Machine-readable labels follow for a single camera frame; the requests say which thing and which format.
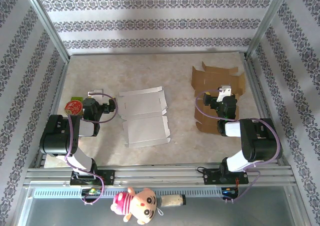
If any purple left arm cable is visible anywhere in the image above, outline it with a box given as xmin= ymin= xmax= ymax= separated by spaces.
xmin=64 ymin=92 xmax=119 ymax=206

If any jar with black cap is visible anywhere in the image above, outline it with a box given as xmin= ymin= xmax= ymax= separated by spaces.
xmin=159 ymin=194 xmax=187 ymax=208

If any aluminium side rail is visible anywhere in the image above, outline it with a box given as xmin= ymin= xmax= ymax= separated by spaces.
xmin=34 ymin=60 xmax=70 ymax=168
xmin=242 ymin=55 xmax=291 ymax=166

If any red round tin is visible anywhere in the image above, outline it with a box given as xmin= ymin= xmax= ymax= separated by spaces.
xmin=64 ymin=100 xmax=85 ymax=116

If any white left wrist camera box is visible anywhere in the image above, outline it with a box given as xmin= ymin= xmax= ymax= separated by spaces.
xmin=87 ymin=88 xmax=107 ymax=105

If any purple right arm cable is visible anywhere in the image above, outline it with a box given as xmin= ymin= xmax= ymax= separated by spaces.
xmin=194 ymin=89 xmax=281 ymax=204

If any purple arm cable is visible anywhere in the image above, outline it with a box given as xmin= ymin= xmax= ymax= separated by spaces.
xmin=194 ymin=89 xmax=281 ymax=204
xmin=64 ymin=92 xmax=119 ymax=206

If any grey slotted cable duct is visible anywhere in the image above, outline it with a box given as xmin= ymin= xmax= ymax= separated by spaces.
xmin=32 ymin=187 xmax=240 ymax=199

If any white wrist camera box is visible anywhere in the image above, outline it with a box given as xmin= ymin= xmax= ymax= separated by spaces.
xmin=216 ymin=85 xmax=232 ymax=103
xmin=87 ymin=88 xmax=107 ymax=105

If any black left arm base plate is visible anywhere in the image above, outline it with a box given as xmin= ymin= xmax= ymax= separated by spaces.
xmin=69 ymin=169 xmax=116 ymax=186

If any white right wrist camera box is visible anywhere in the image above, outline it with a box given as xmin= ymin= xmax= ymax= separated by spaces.
xmin=216 ymin=85 xmax=232 ymax=103

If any aluminium frame post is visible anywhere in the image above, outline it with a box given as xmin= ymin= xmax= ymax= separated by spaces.
xmin=21 ymin=0 xmax=71 ymax=63
xmin=244 ymin=0 xmax=292 ymax=59

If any aluminium mounting rail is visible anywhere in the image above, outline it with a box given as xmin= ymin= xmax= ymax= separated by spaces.
xmin=23 ymin=162 xmax=297 ymax=188

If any plush doll with pink shirt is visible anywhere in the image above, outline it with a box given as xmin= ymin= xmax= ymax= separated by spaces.
xmin=110 ymin=186 xmax=165 ymax=225

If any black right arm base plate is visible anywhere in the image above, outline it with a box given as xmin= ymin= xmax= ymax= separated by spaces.
xmin=203 ymin=167 xmax=250 ymax=186

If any brown cardboard box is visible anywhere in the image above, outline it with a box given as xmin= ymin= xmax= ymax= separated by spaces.
xmin=191 ymin=61 xmax=246 ymax=136

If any blue and white paper box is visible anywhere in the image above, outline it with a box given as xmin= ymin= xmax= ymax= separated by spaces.
xmin=117 ymin=86 xmax=172 ymax=149

